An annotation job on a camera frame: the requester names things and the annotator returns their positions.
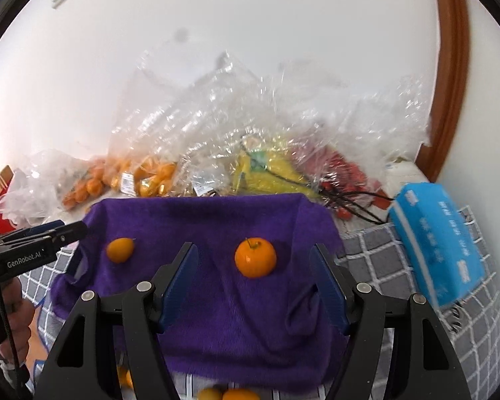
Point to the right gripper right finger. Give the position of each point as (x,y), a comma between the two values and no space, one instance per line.
(423,362)

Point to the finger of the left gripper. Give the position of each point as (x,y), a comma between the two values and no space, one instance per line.
(58,237)
(30,232)

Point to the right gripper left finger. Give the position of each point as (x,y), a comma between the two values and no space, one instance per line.
(82,361)

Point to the oval orange kumquat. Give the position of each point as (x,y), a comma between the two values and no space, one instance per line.
(120,250)

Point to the yellow green small fruit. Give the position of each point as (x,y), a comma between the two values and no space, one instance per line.
(210,393)

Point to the large orange with stem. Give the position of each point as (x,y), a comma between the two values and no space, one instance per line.
(255,257)

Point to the large round orange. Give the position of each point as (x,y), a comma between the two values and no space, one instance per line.
(125,378)

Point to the orange mandarin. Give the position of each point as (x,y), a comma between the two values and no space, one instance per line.
(240,394)

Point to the person's left hand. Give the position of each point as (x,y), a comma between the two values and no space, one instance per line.
(20,315)

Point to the white plastic bag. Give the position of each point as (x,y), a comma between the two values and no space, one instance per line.
(41,183)

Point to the red paper shopping bag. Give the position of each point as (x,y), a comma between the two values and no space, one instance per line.
(8,221)

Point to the clear bag of oranges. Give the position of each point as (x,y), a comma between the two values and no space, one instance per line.
(135,166)

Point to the blue tissue pack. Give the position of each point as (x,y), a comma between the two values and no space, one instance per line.
(446,263)

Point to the purple towel covered tray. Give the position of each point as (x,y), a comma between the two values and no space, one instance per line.
(271,331)

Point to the large crumpled clear plastic bag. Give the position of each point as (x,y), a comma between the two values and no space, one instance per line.
(201,102)

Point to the yellow snack package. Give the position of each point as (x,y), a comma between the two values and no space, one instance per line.
(265,170)

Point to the brown wooden door frame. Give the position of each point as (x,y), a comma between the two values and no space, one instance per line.
(450,85)

